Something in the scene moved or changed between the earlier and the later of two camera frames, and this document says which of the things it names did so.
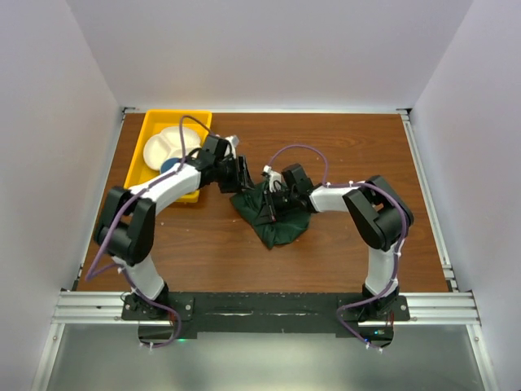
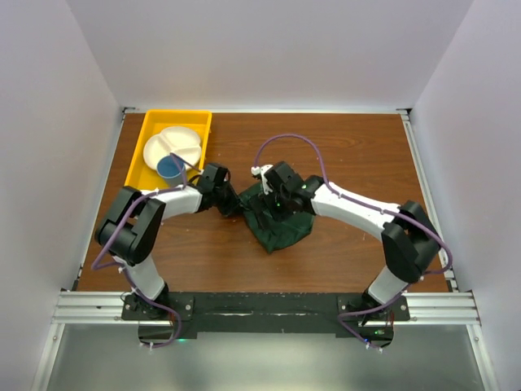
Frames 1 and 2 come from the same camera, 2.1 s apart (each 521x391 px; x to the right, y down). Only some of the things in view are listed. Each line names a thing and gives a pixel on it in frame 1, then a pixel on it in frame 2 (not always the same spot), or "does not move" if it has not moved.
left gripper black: (240, 173) → (235, 205)
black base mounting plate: (178, 316) does not move
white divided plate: (167, 145) does not move
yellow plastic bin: (155, 121) does not move
